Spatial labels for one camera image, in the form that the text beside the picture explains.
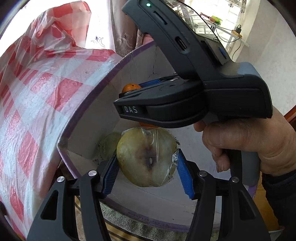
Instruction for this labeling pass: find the sheer white embroidered curtain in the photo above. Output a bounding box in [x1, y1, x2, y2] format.
[86, 0, 116, 51]

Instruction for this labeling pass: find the black cable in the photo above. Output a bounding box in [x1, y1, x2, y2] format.
[215, 23, 243, 61]

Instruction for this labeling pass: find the plastic-wrapped yellow pear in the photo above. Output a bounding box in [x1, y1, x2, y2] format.
[116, 128, 179, 188]

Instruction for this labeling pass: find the brown wooden furniture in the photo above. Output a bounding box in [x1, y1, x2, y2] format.
[284, 108, 296, 133]

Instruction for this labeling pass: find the purple-rimmed round cardboard box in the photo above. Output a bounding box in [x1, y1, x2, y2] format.
[57, 43, 257, 233]

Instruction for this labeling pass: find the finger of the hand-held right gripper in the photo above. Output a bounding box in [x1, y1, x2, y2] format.
[138, 74, 186, 88]
[119, 79, 205, 104]

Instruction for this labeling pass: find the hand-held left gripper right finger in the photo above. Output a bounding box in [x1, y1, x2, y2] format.
[172, 148, 271, 241]

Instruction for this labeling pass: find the person's right hand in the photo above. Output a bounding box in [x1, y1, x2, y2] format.
[194, 105, 296, 175]

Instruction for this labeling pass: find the white side table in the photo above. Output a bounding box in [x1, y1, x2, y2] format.
[199, 17, 251, 48]

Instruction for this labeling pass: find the beige patterned curtain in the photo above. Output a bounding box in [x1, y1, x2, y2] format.
[110, 0, 156, 58]

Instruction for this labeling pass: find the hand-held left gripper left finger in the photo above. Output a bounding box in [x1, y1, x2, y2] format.
[26, 153, 121, 241]

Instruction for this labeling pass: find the red white checkered tablecloth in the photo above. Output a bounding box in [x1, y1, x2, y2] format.
[0, 1, 123, 240]

